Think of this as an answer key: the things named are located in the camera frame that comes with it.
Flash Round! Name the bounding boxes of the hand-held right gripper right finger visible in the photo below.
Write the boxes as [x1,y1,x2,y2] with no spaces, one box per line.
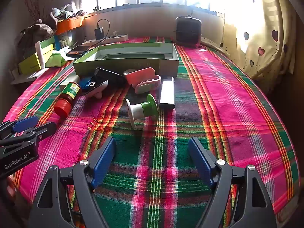
[188,136,277,228]

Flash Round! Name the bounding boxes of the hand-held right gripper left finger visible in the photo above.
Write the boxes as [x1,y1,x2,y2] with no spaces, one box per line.
[28,136,117,228]

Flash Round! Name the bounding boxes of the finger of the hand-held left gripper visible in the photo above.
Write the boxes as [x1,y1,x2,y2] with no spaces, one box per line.
[0,122,57,148]
[0,115,39,139]

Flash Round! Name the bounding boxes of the red-capped green label bottle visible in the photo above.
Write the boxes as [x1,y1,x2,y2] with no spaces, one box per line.
[53,81,82,119]

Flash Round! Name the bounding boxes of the white charger plug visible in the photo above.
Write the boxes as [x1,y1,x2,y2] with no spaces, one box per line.
[59,75,80,92]

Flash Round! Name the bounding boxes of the green white spool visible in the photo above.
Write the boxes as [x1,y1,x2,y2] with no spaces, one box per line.
[125,94,158,129]

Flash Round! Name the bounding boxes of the silver white bar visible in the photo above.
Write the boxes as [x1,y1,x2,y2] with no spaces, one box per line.
[158,76,176,110]

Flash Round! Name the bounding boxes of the black oval light device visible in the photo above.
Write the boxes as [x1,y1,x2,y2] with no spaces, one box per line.
[91,67,126,87]

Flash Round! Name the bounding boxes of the green shallow cardboard box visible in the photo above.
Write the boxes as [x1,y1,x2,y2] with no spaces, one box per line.
[72,42,180,78]

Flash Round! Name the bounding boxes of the white paper sheets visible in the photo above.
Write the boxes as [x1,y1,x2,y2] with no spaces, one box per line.
[11,66,51,84]

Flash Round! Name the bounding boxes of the pink green plaid blanket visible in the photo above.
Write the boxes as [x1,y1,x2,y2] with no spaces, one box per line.
[5,36,301,228]

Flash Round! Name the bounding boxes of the green white box stack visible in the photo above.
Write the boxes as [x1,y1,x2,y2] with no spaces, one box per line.
[18,37,56,75]

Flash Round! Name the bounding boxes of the green cloth pouch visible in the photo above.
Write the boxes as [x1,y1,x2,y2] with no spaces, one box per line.
[45,52,67,68]

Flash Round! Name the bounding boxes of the black smartphone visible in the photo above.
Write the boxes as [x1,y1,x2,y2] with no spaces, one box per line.
[66,45,89,57]

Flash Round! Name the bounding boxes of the blue box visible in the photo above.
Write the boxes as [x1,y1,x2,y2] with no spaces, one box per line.
[54,34,63,51]

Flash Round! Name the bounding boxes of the brown checkered cloth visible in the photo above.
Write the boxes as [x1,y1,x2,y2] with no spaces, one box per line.
[18,19,55,49]

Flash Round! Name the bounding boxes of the orange box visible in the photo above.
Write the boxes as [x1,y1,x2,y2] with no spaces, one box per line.
[56,16,85,35]

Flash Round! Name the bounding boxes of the black charger adapter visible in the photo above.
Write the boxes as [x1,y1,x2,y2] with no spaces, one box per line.
[94,27,105,40]

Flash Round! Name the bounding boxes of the white power strip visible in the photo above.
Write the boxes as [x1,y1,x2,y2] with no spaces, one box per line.
[82,34,129,47]

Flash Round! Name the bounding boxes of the pile of grey green oddments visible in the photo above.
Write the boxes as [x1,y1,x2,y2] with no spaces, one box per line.
[49,3,85,21]

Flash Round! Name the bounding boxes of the dried twig bunch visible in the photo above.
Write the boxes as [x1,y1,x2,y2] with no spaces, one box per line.
[24,0,49,22]

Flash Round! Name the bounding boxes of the grey space heater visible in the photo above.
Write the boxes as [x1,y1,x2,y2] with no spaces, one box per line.
[175,15,203,48]

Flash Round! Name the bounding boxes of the cream heart print curtain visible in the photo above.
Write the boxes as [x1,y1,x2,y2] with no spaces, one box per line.
[220,0,296,81]

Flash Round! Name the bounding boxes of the black charging cable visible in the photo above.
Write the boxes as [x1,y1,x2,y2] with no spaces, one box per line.
[96,19,117,44]

